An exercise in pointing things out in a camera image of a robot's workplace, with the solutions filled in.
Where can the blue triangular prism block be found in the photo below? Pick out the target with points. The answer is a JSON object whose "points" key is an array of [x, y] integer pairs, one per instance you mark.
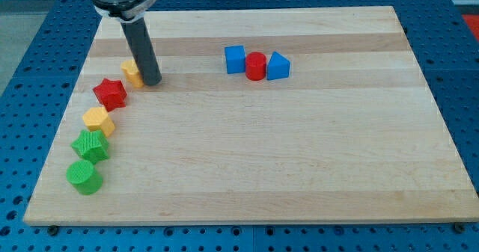
{"points": [[278, 67]]}

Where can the red cylinder block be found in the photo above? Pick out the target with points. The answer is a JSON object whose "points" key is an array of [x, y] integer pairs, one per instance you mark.
{"points": [[255, 66]]}

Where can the green star block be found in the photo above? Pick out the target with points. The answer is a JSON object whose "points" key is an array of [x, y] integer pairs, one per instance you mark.
{"points": [[91, 145]]}

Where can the wooden board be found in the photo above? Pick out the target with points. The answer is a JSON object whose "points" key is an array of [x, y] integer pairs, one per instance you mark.
{"points": [[352, 136]]}

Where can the red star block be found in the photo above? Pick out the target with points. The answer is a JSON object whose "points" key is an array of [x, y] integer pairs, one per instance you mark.
{"points": [[111, 94]]}

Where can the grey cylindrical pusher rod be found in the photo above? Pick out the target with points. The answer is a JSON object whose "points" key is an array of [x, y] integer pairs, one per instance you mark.
{"points": [[140, 45]]}

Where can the blue cube block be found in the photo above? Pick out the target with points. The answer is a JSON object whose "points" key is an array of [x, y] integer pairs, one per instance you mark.
{"points": [[235, 59]]}

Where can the yellow heart block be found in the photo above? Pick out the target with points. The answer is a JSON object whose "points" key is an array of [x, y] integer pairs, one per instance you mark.
{"points": [[132, 74]]}

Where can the yellow hexagon block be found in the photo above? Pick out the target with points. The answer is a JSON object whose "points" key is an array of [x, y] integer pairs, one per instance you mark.
{"points": [[97, 118]]}

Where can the green cylinder block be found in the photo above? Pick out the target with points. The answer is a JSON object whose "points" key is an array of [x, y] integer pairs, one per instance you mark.
{"points": [[84, 177]]}

